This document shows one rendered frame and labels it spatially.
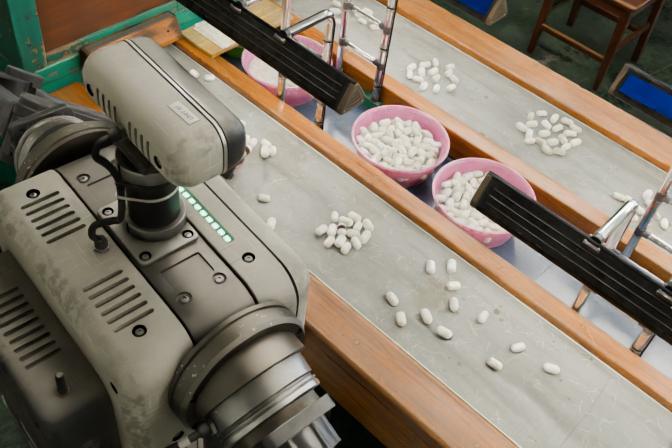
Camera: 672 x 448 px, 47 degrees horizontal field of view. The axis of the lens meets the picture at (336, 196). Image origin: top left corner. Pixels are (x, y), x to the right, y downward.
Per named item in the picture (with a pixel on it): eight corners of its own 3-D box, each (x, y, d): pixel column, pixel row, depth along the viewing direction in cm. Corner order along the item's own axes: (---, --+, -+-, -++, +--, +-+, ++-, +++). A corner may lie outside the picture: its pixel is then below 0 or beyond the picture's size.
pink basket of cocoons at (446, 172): (487, 276, 188) (497, 251, 181) (404, 215, 199) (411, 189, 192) (545, 222, 203) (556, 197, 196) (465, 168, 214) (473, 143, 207)
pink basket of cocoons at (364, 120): (426, 210, 201) (433, 184, 195) (332, 176, 207) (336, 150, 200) (454, 149, 219) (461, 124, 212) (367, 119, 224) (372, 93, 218)
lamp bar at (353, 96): (341, 117, 167) (344, 91, 162) (163, -7, 194) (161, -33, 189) (365, 102, 172) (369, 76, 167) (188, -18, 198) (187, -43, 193)
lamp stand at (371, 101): (376, 116, 226) (400, -19, 194) (327, 83, 234) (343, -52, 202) (416, 90, 236) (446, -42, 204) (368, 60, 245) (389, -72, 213)
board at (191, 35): (211, 58, 222) (211, 55, 221) (179, 35, 229) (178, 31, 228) (293, 19, 240) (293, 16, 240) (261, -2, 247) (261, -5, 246)
